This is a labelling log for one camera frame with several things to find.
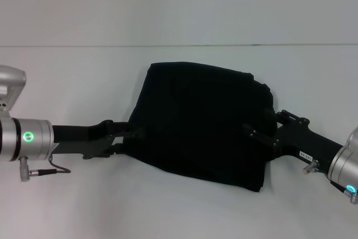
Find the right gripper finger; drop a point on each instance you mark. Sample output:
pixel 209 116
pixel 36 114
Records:
pixel 258 134
pixel 288 117

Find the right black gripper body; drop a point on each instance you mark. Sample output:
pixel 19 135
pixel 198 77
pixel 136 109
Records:
pixel 305 144

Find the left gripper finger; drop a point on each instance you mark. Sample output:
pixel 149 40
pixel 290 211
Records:
pixel 126 131
pixel 117 149

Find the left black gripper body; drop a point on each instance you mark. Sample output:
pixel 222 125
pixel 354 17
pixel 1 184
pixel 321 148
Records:
pixel 81 141

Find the black shirt with FREE print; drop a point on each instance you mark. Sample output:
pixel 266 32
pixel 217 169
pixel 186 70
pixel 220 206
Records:
pixel 201 127

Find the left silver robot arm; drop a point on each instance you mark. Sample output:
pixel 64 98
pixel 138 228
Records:
pixel 25 138

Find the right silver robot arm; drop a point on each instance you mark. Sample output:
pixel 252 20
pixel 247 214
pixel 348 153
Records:
pixel 345 160

